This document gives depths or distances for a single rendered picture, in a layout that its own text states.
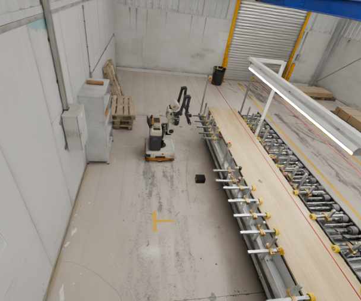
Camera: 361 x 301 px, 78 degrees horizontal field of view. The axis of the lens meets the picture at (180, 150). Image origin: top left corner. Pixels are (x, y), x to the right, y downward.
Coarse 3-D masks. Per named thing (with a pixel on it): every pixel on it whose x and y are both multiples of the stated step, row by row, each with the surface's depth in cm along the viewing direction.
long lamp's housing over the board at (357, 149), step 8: (256, 72) 354; (264, 72) 344; (272, 80) 316; (280, 88) 293; (288, 96) 277; (296, 96) 273; (296, 104) 262; (304, 104) 256; (304, 112) 248; (312, 112) 239; (320, 120) 227; (328, 128) 217; (336, 128) 213; (336, 136) 207; (344, 136) 202; (344, 144) 199; (352, 144) 193; (352, 152) 191; (360, 152) 191
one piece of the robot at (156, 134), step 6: (162, 126) 481; (150, 132) 461; (156, 132) 462; (162, 132) 489; (150, 138) 469; (156, 138) 471; (162, 138) 500; (150, 144) 478; (156, 144) 480; (162, 144) 499
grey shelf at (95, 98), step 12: (84, 84) 422; (108, 84) 464; (84, 96) 384; (96, 96) 388; (108, 96) 461; (84, 108) 396; (96, 108) 399; (96, 120) 413; (108, 120) 457; (96, 132) 429; (108, 132) 487; (96, 144) 445; (108, 144) 515; (96, 156) 464; (108, 156) 468
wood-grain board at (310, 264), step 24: (216, 120) 515; (240, 120) 532; (240, 144) 446; (264, 168) 392; (264, 192) 343; (288, 216) 311; (288, 240) 279; (312, 240) 284; (288, 264) 254; (312, 264) 258; (336, 264) 262; (312, 288) 235; (336, 288) 239
